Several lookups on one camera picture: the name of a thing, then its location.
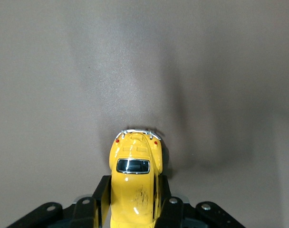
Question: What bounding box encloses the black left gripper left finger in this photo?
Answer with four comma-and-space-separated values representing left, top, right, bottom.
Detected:
6, 175, 112, 228

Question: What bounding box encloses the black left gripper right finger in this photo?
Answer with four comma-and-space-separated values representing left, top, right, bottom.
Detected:
156, 177, 245, 228

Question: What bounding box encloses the yellow beetle toy car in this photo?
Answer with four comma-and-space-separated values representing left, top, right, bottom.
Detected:
108, 128, 171, 228

